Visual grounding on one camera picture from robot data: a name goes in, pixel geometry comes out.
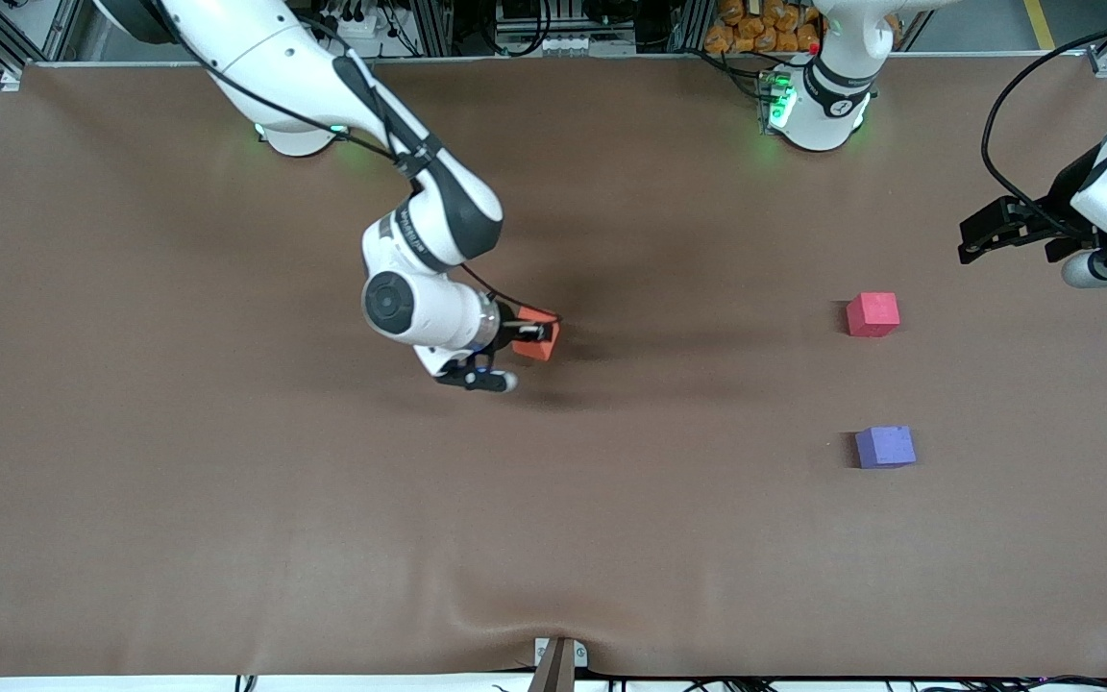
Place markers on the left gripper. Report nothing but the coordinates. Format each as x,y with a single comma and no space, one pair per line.
1056,208

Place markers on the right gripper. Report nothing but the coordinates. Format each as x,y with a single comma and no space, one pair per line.
507,330

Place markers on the orange foam block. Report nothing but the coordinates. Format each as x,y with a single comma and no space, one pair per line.
536,350

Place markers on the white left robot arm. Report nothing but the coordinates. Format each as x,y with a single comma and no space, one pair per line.
823,106

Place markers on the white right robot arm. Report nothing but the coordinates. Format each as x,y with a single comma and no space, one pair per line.
419,308

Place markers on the red foam block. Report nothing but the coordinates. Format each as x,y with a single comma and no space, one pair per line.
873,314

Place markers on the brown table mat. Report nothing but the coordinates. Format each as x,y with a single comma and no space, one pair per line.
553,529

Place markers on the yellow floor tape strip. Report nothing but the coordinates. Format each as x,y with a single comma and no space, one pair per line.
1041,24

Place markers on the purple foam block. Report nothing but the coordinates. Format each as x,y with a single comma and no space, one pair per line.
885,447

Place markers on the small green-lit circuit box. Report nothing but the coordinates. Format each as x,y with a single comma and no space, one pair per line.
773,101

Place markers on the orange items pile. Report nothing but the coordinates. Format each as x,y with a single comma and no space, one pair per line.
765,27

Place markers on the white power strip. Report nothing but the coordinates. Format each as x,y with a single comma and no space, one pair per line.
356,24

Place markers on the metal table edge bracket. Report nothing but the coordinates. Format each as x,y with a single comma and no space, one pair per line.
559,663

